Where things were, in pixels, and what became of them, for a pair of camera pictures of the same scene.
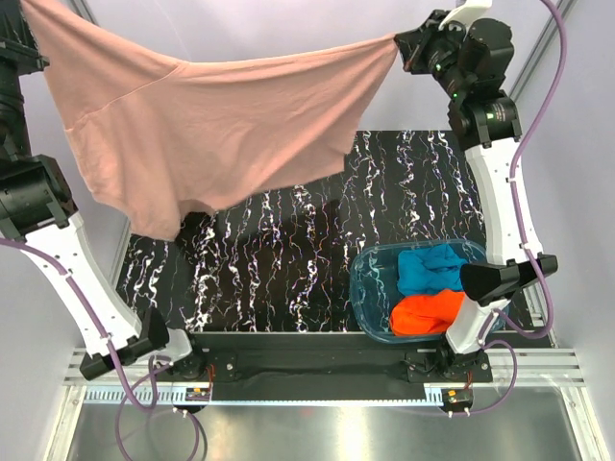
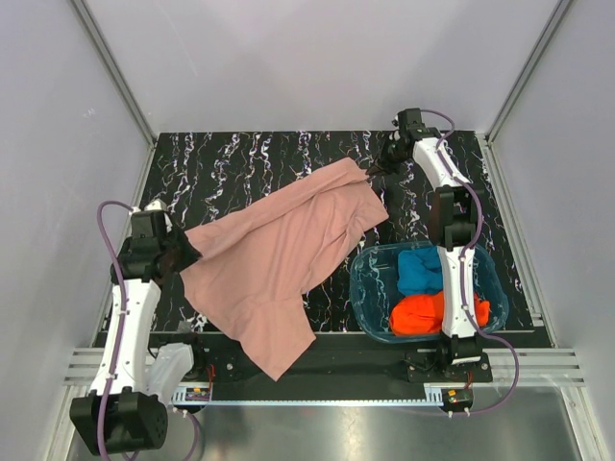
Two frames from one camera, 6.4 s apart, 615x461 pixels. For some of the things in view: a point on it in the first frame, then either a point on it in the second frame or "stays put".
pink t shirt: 162,140 → 256,257
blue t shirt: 429,270 stays put
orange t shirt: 430,315 stays put
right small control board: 457,398 stays put
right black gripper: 414,43 → 384,167
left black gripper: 16,43 → 191,254
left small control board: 194,394 stays put
